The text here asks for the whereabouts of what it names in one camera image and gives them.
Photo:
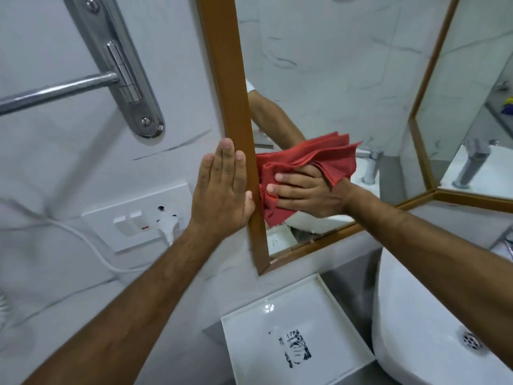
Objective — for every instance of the person's left hand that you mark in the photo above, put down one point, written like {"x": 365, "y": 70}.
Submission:
{"x": 218, "y": 196}

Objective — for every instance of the person's right hand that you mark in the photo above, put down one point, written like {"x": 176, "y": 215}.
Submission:
{"x": 316, "y": 196}

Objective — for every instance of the person's left thumb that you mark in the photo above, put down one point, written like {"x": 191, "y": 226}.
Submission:
{"x": 250, "y": 208}

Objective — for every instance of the person's right fingers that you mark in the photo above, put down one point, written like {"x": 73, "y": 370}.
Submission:
{"x": 286, "y": 189}

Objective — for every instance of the person's left middle finger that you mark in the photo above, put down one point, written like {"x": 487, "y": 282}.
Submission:
{"x": 226, "y": 164}

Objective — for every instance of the red cleaning cloth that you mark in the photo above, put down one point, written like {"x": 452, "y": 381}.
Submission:
{"x": 320, "y": 154}

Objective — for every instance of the person's right forearm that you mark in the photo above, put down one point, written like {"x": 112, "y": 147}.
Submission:
{"x": 433, "y": 256}

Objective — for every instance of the person's left forearm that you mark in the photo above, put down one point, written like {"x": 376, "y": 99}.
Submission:
{"x": 132, "y": 312}

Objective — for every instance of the white power plug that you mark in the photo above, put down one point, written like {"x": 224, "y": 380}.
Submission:
{"x": 169, "y": 230}

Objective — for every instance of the white square tray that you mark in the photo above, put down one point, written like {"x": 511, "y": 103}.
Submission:
{"x": 296, "y": 336}

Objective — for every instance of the chrome towel bar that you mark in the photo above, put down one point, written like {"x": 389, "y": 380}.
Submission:
{"x": 52, "y": 92}

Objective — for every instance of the white ceramic sink basin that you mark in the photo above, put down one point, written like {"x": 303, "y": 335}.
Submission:
{"x": 416, "y": 340}

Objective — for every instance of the wooden framed side mirror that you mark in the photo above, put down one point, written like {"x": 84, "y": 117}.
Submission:
{"x": 469, "y": 96}

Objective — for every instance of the chrome faucet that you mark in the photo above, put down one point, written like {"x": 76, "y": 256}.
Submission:
{"x": 504, "y": 244}

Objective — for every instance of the chrome sink drain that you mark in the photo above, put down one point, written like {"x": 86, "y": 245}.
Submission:
{"x": 472, "y": 340}

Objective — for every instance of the white wall socket plate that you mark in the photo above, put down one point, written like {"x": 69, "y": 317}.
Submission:
{"x": 120, "y": 220}

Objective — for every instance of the wooden framed wall mirror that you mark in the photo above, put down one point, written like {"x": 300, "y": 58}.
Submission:
{"x": 320, "y": 56}

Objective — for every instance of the chrome wall bracket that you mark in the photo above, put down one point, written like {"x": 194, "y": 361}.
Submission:
{"x": 124, "y": 68}

